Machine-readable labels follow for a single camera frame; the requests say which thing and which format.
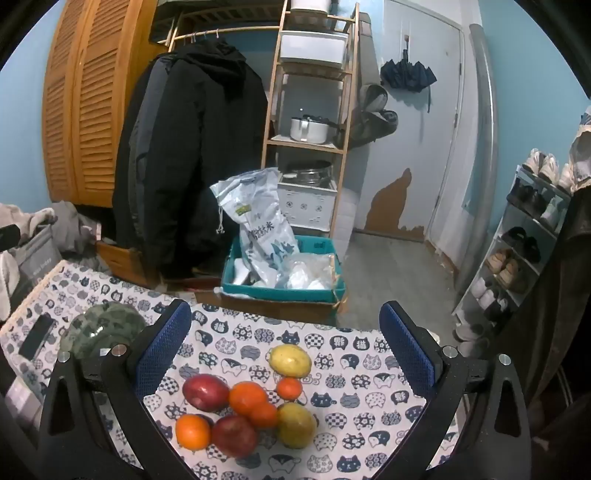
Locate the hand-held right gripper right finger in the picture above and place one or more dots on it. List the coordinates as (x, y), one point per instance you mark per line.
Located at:
(408, 346)

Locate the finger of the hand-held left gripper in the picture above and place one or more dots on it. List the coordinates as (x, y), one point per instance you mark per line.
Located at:
(8, 239)

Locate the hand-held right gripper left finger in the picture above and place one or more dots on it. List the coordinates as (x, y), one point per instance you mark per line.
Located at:
(164, 346)

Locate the red apple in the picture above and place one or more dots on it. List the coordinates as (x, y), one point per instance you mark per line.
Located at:
(205, 392)
(234, 436)

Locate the green glass bowl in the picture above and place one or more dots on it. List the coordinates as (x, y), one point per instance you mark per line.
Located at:
(106, 323)

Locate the orange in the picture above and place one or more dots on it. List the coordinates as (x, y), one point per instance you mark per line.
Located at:
(193, 432)
(248, 398)

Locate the yellow pear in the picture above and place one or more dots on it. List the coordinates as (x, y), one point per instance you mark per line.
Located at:
(296, 425)
(290, 360)

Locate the small tangerine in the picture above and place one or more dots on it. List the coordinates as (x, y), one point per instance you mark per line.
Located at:
(264, 415)
(289, 388)

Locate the grey tote bag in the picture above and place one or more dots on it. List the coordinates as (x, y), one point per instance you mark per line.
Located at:
(27, 214)

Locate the grey laundry basket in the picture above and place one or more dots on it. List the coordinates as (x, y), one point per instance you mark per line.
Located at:
(39, 263)

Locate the cat printed tablecloth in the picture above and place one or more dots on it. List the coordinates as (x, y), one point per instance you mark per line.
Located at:
(369, 369)

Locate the grey garment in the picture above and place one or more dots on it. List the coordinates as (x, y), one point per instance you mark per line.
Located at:
(74, 226)

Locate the wooden drawer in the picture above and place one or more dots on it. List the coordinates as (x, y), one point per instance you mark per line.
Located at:
(124, 261)

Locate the black smartphone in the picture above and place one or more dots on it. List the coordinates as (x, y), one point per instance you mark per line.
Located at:
(37, 336)

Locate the clear plastic bag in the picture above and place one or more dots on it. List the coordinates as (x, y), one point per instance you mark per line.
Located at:
(309, 274)

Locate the shoe rack with shoes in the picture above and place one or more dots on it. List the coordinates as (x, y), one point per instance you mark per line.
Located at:
(508, 272)

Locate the teal cardboard box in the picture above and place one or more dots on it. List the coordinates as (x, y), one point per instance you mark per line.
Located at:
(277, 295)

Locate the grey shoe rack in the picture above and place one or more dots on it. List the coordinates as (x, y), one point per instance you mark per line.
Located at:
(501, 230)

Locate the white rice bag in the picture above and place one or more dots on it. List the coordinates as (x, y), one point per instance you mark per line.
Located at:
(261, 230)

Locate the dark brown garment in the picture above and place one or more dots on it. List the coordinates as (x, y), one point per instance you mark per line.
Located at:
(568, 323)

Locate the wooden louvred wardrobe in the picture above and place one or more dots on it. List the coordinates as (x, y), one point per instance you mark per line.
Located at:
(92, 92)

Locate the white plastic basket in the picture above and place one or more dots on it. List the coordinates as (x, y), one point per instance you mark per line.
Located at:
(304, 205)

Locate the grey jacket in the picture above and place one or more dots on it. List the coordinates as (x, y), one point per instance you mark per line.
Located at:
(141, 120)

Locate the black hooded coat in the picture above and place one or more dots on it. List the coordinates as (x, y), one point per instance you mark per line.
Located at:
(198, 161)

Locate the steel pot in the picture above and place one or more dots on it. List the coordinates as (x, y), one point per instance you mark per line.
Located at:
(311, 174)

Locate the grey door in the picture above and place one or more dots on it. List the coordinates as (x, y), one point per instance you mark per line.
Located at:
(415, 138)

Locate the dark green hanging bag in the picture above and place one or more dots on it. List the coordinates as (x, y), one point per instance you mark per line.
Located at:
(374, 129)

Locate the metal pipe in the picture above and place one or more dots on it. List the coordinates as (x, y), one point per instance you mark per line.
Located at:
(485, 138)

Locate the wooden shelf rack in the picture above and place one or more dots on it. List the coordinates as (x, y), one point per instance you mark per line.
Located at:
(304, 147)

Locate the white pot with lid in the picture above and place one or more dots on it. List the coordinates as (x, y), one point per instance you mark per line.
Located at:
(307, 130)

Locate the beige lace cloth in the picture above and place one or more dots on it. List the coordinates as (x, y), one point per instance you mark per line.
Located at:
(581, 152)

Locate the dark blue umbrella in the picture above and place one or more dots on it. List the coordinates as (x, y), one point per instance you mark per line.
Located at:
(408, 74)

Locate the white storage box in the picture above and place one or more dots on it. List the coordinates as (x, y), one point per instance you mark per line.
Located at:
(314, 46)

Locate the white plastic container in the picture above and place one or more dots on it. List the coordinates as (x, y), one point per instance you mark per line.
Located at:
(309, 4)

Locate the wooden clothes rail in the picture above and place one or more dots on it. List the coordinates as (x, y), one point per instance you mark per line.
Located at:
(240, 30)

